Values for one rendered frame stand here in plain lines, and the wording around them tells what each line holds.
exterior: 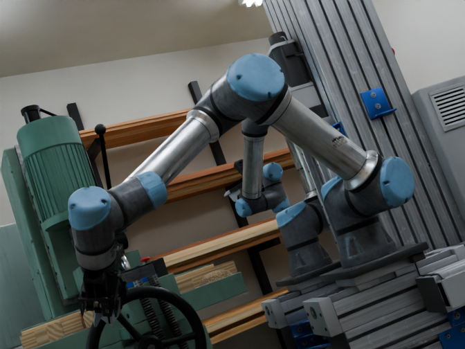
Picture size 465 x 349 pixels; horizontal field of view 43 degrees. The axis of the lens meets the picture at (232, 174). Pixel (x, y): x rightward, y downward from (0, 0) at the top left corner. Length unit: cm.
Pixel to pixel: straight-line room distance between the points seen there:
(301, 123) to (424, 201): 61
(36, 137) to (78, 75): 284
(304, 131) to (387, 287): 45
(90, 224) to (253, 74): 49
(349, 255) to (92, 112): 321
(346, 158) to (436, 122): 52
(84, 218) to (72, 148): 72
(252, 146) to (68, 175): 72
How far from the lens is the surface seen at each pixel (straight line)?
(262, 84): 130
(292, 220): 201
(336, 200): 155
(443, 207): 186
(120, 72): 469
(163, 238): 436
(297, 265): 201
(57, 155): 176
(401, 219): 180
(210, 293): 170
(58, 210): 173
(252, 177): 220
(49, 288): 194
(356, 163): 142
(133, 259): 197
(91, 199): 108
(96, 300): 120
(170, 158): 131
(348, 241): 155
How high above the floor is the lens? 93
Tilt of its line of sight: 8 degrees up
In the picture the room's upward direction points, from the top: 20 degrees counter-clockwise
